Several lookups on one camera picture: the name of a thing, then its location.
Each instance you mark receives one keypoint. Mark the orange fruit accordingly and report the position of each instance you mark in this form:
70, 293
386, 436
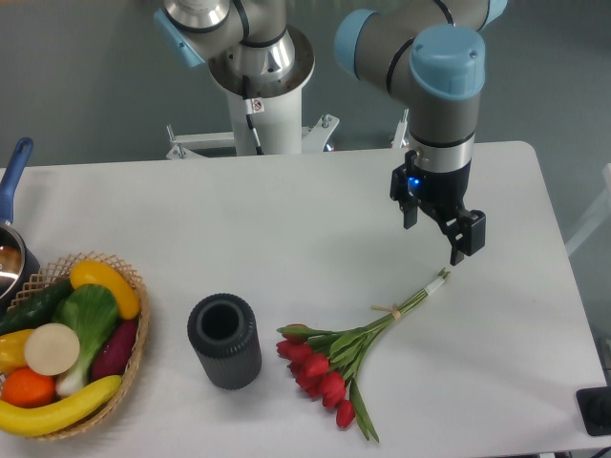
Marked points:
28, 389

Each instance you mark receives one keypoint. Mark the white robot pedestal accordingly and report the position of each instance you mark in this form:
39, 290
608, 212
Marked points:
263, 88

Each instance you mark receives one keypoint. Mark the dark grey ribbed vase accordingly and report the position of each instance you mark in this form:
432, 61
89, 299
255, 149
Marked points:
222, 329

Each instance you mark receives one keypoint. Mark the purple sweet potato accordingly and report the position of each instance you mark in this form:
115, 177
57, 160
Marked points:
115, 354

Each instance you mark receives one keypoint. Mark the woven wicker basket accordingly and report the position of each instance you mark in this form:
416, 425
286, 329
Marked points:
60, 270

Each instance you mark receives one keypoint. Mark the yellow bell pepper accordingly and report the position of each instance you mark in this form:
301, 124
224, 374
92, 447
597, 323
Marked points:
12, 353

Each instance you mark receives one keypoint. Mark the black device at table edge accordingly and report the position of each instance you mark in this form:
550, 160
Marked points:
594, 406

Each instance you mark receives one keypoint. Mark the cream round radish slice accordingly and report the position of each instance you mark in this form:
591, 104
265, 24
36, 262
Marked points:
51, 349

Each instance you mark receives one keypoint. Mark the green bok choy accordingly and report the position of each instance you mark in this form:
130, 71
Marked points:
91, 313

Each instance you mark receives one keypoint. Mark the red tulip bouquet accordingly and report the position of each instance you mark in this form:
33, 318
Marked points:
326, 363

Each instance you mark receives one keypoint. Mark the blue handled saucepan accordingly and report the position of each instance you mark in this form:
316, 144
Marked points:
18, 263

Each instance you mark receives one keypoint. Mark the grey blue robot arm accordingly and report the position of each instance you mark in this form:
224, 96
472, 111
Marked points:
429, 56

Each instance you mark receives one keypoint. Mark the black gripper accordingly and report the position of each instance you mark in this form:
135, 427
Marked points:
441, 197

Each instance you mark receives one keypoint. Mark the green cucumber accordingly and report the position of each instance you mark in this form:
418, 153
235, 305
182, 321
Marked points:
37, 309

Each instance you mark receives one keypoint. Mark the yellow banana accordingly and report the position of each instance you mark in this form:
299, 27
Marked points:
39, 421

